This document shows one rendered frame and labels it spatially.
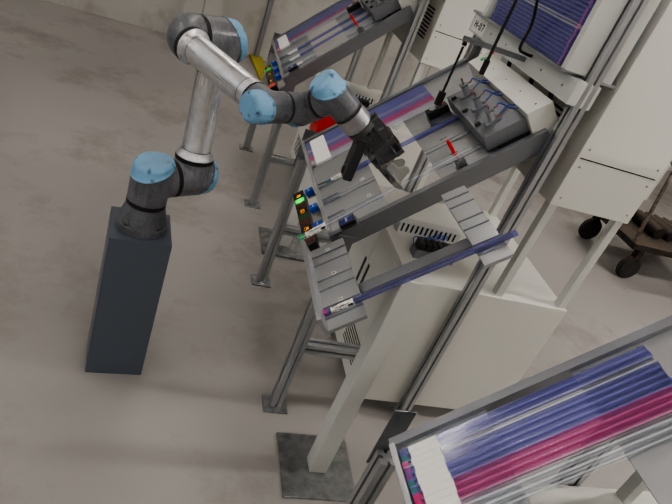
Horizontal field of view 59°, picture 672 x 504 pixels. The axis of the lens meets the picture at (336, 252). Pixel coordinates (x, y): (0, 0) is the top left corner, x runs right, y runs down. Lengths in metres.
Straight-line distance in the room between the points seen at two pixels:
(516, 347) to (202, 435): 1.17
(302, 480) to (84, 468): 0.66
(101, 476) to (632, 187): 1.83
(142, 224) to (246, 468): 0.83
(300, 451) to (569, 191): 1.22
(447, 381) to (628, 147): 1.04
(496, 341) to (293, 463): 0.85
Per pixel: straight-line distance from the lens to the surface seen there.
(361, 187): 1.98
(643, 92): 1.98
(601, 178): 2.05
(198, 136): 1.83
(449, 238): 2.33
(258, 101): 1.37
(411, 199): 1.81
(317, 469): 2.09
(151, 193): 1.80
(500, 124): 1.88
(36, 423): 2.06
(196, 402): 2.17
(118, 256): 1.89
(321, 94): 1.41
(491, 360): 2.37
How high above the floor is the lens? 1.59
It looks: 29 degrees down
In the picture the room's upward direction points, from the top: 22 degrees clockwise
